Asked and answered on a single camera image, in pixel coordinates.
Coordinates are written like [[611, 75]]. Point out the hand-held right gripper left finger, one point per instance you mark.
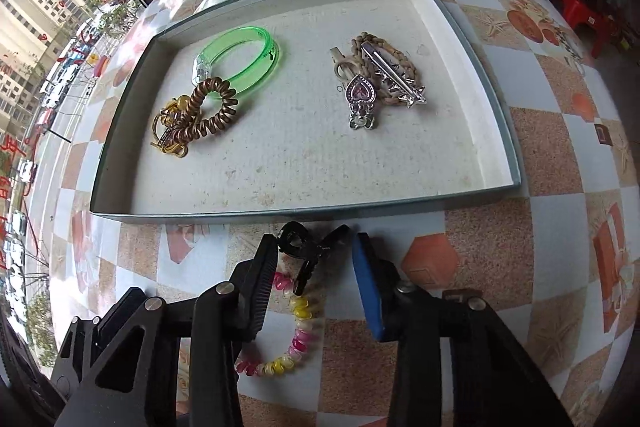
[[260, 292]]

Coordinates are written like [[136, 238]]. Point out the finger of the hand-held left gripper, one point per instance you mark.
[[87, 342]]

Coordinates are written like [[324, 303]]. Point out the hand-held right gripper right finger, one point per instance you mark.
[[367, 292]]

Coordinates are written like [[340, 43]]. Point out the black claw hair clip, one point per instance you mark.
[[300, 252]]

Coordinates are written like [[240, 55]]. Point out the grey shallow tray box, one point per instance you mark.
[[300, 157]]

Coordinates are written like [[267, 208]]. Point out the sunflower charm with gold rings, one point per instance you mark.
[[172, 112]]

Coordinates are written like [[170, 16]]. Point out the silver star hair clip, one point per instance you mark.
[[395, 77]]

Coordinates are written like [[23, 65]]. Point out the green translucent bangle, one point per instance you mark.
[[250, 84]]

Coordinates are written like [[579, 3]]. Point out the checkered patterned tablecloth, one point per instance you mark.
[[550, 167]]

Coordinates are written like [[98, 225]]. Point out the beige hair clip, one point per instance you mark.
[[340, 64]]

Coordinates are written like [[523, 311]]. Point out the red plastic stool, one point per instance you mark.
[[582, 2]]

